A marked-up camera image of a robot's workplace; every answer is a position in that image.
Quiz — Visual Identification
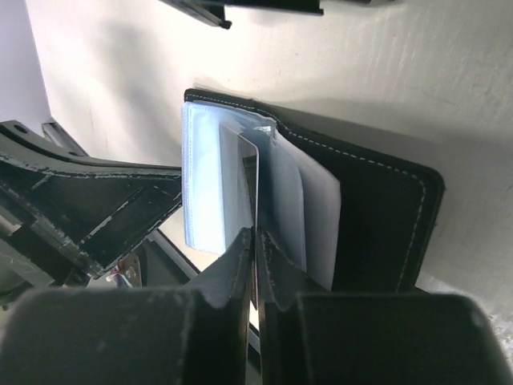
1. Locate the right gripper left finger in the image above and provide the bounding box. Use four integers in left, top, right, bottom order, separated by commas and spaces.
1, 229, 253, 384

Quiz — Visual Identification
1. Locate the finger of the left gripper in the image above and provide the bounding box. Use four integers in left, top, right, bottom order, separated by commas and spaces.
1, 120, 181, 281

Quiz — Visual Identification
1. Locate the black card tray box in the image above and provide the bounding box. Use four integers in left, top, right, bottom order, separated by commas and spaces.
160, 0, 374, 30

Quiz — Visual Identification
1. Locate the black leather card holder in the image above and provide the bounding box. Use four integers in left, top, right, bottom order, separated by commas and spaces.
184, 88, 445, 293

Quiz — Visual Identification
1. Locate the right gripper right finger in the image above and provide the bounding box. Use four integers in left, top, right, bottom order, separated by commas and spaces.
255, 231, 501, 384

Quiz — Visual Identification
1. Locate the white credit card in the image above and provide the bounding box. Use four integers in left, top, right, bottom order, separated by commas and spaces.
220, 125, 259, 236

